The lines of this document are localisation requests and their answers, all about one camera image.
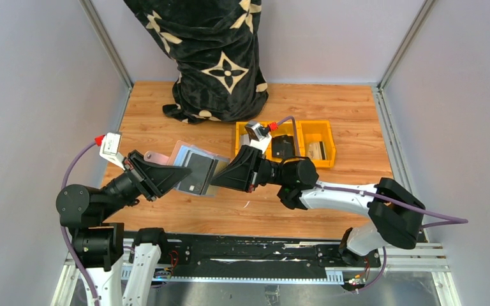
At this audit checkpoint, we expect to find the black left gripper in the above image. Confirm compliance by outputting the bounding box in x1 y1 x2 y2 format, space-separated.
100 147 191 219

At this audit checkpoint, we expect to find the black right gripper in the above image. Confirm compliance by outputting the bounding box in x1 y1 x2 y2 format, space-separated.
210 145 288 194

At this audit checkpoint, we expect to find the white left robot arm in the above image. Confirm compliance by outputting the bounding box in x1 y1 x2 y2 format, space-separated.
56 150 192 305

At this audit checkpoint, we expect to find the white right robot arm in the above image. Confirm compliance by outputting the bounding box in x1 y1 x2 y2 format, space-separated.
210 145 425 266

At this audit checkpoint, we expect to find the black card in holder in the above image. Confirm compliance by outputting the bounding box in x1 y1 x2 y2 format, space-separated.
177 151 218 196

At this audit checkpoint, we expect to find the dark card in middle bin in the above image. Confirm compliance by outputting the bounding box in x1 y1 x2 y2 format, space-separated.
271 135 295 159

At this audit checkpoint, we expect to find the cream card in right bin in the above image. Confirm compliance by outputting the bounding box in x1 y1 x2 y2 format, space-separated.
306 141 327 160

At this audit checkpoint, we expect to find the yellow bin left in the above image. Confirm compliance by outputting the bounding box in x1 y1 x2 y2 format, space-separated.
235 122 249 152

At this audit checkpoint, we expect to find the yellow bin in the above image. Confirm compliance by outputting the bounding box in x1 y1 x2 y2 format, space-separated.
266 121 303 161
235 122 249 152
297 120 336 168

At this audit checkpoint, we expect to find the yellow bin middle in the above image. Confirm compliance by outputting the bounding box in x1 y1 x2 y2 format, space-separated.
266 121 303 161

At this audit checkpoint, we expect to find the yellow bin right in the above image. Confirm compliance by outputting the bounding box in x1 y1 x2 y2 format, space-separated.
297 120 336 168

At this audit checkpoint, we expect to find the black patterned blanket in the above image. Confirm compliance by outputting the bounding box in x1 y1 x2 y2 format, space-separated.
125 0 269 124

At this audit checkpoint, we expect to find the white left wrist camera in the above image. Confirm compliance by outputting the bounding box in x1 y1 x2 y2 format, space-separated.
96 132 125 170

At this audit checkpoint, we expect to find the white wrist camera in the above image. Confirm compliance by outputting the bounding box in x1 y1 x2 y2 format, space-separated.
244 120 272 154
96 132 125 170

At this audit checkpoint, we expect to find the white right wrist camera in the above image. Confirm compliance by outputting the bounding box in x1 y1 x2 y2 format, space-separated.
244 120 272 154

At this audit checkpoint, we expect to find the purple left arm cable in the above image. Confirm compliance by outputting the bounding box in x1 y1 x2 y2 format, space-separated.
60 135 107 306

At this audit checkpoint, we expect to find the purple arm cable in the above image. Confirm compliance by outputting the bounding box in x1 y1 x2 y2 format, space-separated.
268 115 469 292
60 135 107 306

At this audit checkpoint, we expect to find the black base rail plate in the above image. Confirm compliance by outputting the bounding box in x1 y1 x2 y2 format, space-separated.
114 229 382 282

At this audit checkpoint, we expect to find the aluminium frame rail left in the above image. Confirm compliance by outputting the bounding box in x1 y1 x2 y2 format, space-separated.
79 0 133 92

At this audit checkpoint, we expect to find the aluminium frame rail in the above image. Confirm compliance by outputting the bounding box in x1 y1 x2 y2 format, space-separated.
79 0 133 92
371 0 438 244

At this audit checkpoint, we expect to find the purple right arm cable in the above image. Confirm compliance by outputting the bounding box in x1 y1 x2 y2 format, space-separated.
268 115 469 292

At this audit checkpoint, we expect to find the aluminium frame rail right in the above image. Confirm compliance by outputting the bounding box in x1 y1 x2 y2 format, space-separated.
371 0 438 244

